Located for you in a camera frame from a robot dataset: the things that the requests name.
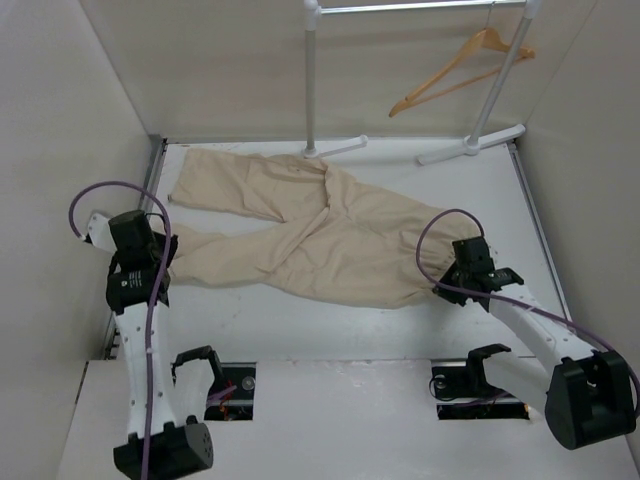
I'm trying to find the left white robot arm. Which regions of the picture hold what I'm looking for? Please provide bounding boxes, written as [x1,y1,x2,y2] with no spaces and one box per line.
[106,210,225,479]

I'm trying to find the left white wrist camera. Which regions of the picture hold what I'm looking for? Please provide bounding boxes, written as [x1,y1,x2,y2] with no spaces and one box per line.
[85,211,116,254]

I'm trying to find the wooden clothes hanger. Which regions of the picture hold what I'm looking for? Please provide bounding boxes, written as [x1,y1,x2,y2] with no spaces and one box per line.
[388,27,512,118]

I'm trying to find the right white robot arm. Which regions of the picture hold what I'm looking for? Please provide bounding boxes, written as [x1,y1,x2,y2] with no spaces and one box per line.
[434,236,637,450]

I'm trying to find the beige trousers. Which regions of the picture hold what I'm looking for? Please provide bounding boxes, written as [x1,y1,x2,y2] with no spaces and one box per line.
[169,149,480,309]

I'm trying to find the white metal clothes rack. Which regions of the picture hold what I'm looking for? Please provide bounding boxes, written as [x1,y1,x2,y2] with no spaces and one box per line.
[299,0,543,167]

